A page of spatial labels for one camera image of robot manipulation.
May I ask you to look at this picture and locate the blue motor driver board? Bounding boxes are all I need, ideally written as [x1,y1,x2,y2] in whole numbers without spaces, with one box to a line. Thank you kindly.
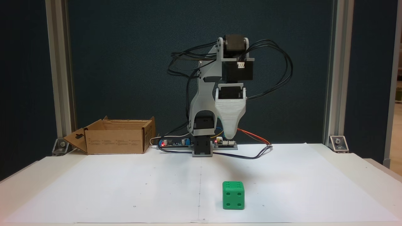
[214,140,237,148]

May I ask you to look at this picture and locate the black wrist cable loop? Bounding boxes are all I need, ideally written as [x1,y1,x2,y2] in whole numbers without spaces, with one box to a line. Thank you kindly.
[238,39,294,101]

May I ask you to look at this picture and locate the green die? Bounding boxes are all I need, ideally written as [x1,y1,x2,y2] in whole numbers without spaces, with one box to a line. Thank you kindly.
[222,181,245,210]

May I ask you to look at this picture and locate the open cardboard box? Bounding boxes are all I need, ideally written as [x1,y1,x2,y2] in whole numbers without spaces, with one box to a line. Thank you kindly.
[63,116,156,155]

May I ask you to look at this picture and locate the aluminium frame post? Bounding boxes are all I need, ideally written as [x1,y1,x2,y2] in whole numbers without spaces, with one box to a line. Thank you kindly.
[45,0,76,148]
[323,0,355,148]

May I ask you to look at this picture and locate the black cable with white connector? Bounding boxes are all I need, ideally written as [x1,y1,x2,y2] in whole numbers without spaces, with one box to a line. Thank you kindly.
[212,144,274,160]

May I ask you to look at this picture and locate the black elbow cable bundle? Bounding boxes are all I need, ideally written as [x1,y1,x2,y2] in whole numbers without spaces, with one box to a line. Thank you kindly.
[166,41,220,132]

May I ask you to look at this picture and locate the aluminium corner bracket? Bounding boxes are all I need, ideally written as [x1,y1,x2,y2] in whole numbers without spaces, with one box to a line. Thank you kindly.
[329,135,349,154]
[52,138,70,156]

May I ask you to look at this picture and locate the grey circuit board tray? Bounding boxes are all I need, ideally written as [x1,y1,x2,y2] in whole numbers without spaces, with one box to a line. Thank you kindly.
[157,138,238,152]

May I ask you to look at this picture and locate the orange and red wires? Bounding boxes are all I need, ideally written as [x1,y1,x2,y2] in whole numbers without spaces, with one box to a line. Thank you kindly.
[237,127,271,146]

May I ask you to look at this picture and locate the blue power board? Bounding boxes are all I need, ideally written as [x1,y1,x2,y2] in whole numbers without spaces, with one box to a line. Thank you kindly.
[159,138,191,148]

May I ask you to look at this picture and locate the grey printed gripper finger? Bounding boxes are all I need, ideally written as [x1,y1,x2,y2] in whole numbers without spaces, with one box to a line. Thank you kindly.
[215,100,247,140]

